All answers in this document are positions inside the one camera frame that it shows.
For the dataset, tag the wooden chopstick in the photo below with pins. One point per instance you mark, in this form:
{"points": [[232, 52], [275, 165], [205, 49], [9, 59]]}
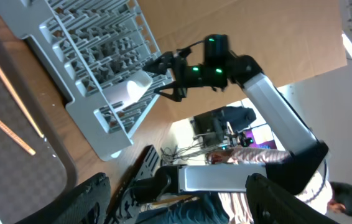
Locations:
{"points": [[19, 102], [16, 139]]}

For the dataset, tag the desk with monitor clutter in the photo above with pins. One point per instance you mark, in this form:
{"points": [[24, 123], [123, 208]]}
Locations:
{"points": [[192, 140]]}

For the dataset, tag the person in striped shirt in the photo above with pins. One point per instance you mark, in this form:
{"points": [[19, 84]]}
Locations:
{"points": [[228, 203]]}

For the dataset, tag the grey dishwasher rack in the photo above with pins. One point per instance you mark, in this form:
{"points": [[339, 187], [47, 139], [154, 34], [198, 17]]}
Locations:
{"points": [[87, 46]]}

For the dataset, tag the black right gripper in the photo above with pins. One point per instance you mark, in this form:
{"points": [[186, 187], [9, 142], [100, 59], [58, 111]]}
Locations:
{"points": [[186, 76]]}

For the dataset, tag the brown serving tray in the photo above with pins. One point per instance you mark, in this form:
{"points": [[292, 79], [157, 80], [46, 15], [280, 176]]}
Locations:
{"points": [[28, 183]]}

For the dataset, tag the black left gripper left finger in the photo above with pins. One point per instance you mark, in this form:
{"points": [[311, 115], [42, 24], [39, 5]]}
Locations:
{"points": [[86, 203]]}

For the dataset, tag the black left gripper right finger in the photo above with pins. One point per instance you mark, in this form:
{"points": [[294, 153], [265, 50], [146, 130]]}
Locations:
{"points": [[270, 203]]}

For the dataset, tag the pale pink cup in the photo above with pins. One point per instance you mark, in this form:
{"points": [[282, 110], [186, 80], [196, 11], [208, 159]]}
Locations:
{"points": [[128, 92]]}

